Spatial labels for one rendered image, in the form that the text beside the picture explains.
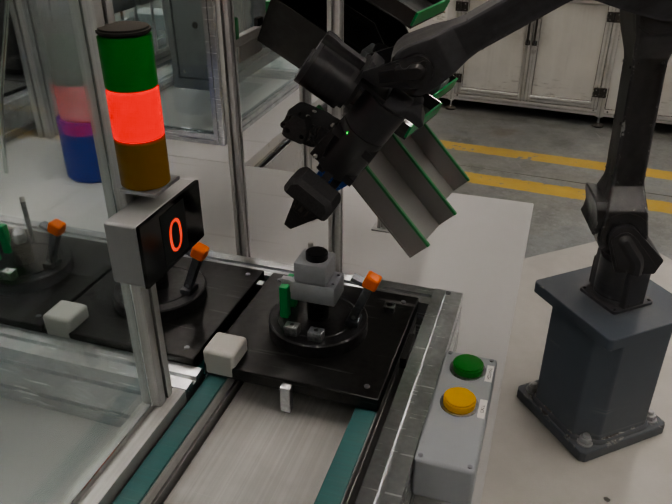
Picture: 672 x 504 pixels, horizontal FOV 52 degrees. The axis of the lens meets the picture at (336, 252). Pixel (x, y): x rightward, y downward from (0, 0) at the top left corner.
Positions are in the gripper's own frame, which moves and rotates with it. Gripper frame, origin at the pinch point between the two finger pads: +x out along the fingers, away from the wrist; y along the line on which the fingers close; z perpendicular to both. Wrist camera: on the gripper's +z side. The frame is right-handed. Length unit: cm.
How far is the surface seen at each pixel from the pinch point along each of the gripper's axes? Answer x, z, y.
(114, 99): -8.1, 19.8, 21.4
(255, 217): 44, 7, -48
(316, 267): 6.6, -6.3, 2.1
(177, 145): 66, 39, -82
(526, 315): 9, -42, -29
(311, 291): 10.2, -7.9, 2.2
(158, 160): -4.5, 13.8, 19.8
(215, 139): 59, 31, -85
